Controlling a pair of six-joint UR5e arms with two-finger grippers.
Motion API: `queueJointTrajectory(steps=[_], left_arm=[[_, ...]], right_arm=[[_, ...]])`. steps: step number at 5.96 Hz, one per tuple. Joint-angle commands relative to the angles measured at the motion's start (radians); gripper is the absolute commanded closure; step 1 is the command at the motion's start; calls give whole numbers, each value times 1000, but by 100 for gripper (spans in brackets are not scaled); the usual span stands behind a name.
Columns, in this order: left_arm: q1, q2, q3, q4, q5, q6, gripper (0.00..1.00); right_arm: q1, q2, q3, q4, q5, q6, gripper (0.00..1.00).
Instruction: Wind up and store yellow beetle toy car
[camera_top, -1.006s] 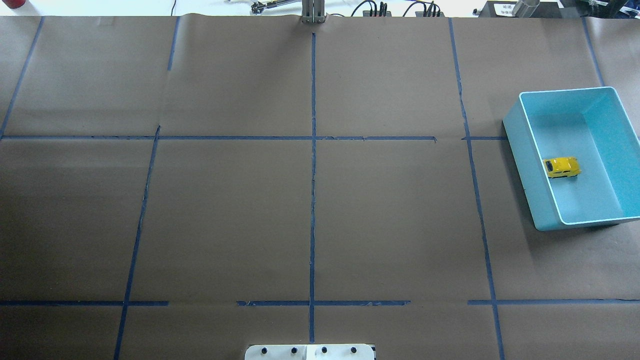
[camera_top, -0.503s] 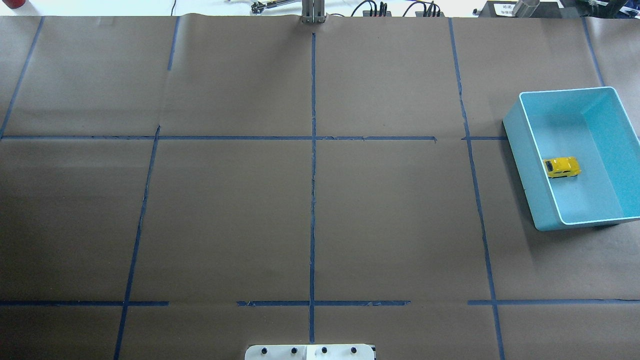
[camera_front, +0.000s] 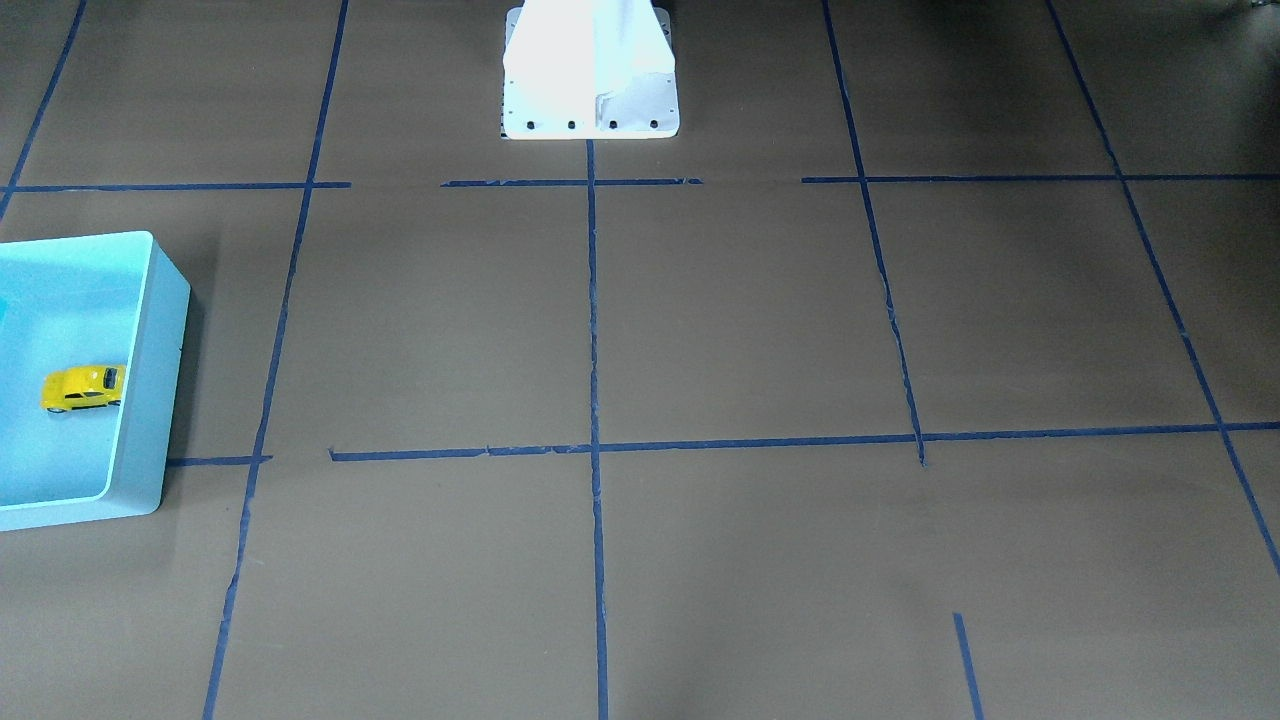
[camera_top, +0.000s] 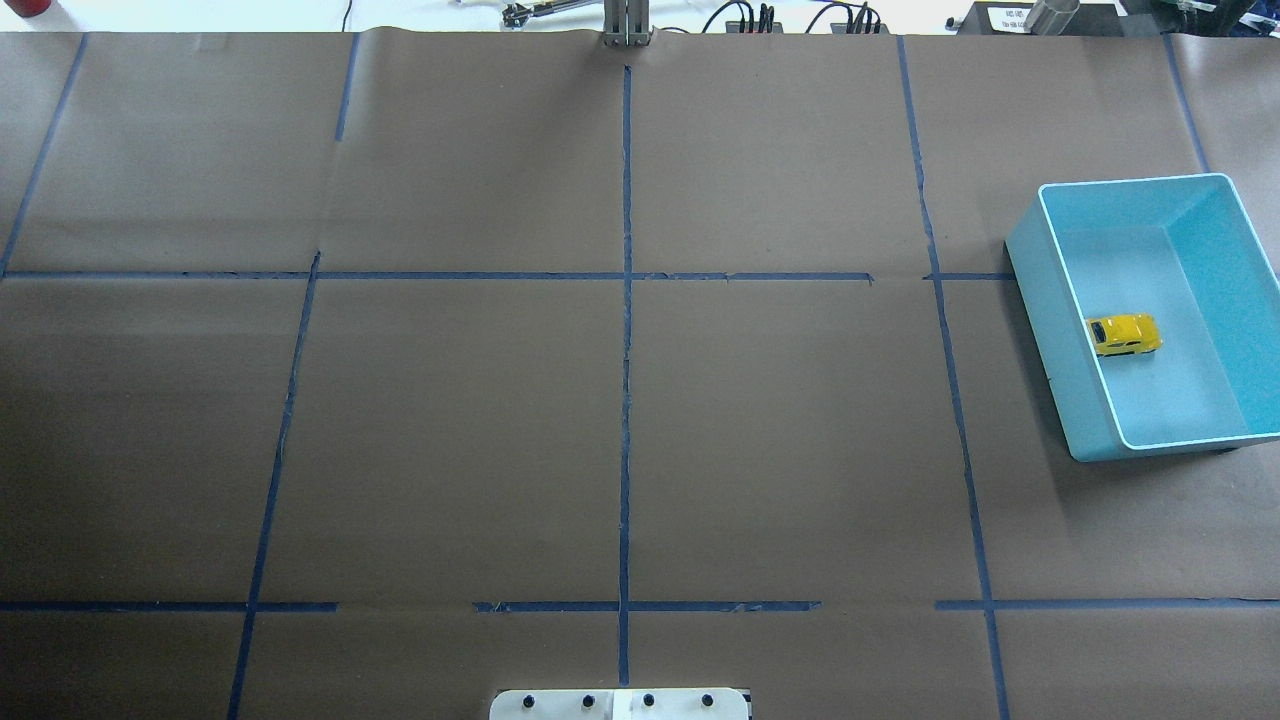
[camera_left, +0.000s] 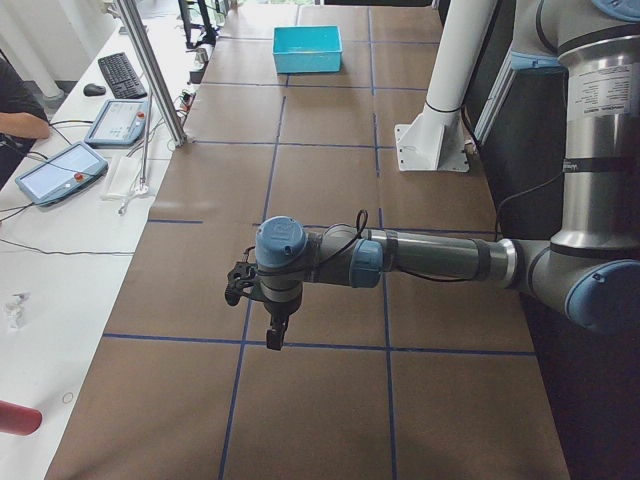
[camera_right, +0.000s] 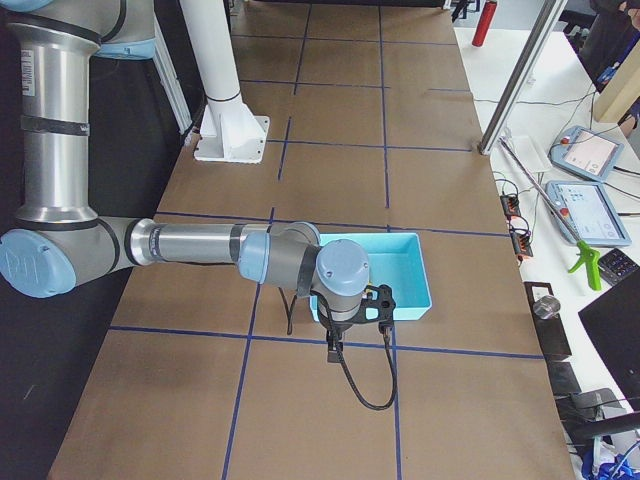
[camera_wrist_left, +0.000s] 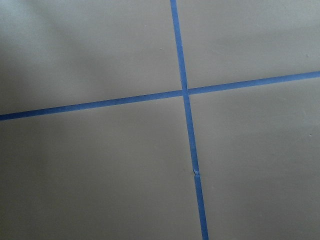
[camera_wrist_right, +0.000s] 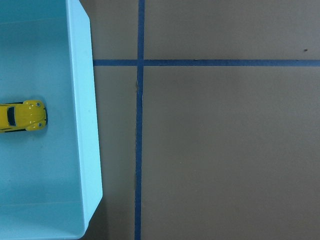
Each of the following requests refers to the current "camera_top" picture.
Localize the black box with label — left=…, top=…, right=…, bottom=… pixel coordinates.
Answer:
left=945, top=1, right=1123, bottom=37

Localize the metal clamp tool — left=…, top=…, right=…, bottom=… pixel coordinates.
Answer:
left=502, top=0, right=599, bottom=29

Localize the aluminium frame profile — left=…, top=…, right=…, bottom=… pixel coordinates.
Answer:
left=602, top=0, right=653, bottom=47

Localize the black power strip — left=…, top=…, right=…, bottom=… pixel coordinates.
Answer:
left=701, top=1, right=890, bottom=35

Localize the light blue plastic bin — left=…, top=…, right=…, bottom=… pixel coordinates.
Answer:
left=1005, top=173, right=1279, bottom=462

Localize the red cylinder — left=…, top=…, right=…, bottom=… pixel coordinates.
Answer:
left=3, top=0, right=52, bottom=19

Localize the yellow beetle toy car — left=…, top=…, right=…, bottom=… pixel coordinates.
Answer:
left=1084, top=313, right=1164, bottom=357

